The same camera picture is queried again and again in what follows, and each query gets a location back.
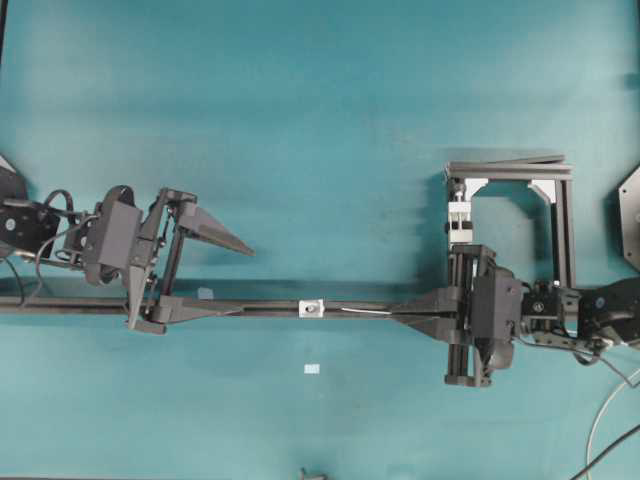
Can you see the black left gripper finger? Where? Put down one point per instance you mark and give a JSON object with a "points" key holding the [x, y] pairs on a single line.
{"points": [[173, 309], [201, 226]]}

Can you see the white clamp block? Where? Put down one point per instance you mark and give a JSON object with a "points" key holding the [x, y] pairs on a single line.
{"points": [[459, 226]]}

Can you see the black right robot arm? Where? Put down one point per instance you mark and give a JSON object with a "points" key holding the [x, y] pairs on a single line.
{"points": [[584, 322]]}

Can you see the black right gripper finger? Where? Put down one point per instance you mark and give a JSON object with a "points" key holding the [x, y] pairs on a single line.
{"points": [[437, 301], [439, 328]]}

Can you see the black aluminium frame stand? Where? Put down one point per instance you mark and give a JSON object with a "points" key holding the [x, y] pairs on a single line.
{"points": [[549, 176]]}

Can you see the light blue tape patch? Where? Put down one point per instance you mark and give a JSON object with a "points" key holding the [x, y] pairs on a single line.
{"points": [[311, 369]]}

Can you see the black aluminium rail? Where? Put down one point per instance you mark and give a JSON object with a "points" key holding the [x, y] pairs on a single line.
{"points": [[112, 306]]}

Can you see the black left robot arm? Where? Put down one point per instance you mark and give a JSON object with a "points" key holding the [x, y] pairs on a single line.
{"points": [[53, 232]]}

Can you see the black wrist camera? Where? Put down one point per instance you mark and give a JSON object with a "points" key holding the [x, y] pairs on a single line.
{"points": [[116, 233], [496, 309]]}

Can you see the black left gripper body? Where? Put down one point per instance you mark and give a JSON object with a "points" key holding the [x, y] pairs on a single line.
{"points": [[143, 258]]}

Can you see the silver metal fitting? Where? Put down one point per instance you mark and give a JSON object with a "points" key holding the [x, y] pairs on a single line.
{"points": [[313, 308]]}

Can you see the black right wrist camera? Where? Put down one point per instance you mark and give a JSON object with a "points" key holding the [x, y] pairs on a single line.
{"points": [[496, 309]]}

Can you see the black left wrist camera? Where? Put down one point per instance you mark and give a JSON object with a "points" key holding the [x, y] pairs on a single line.
{"points": [[116, 233]]}

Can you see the black table edge frame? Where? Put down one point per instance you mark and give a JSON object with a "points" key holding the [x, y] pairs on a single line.
{"points": [[3, 17]]}

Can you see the black table level camera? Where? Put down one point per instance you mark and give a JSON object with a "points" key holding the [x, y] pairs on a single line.
{"points": [[305, 475]]}

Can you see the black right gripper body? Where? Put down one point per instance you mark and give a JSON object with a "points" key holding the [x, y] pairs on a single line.
{"points": [[466, 262]]}

